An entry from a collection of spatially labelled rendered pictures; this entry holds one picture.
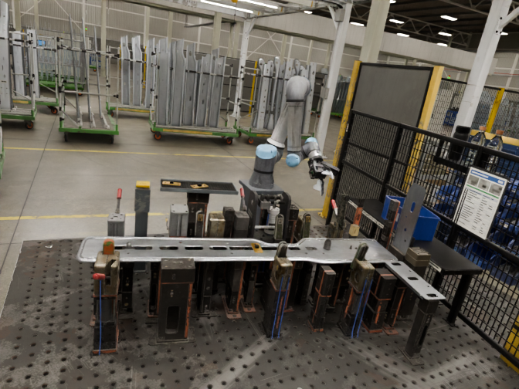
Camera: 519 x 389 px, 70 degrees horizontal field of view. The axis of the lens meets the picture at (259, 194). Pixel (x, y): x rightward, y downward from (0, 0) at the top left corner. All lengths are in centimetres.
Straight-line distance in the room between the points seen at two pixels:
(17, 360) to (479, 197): 198
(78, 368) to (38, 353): 16
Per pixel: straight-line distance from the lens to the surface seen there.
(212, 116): 883
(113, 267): 134
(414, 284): 168
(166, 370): 147
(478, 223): 200
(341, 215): 190
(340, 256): 172
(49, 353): 158
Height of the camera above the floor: 174
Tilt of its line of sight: 19 degrees down
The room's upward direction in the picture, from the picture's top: 9 degrees clockwise
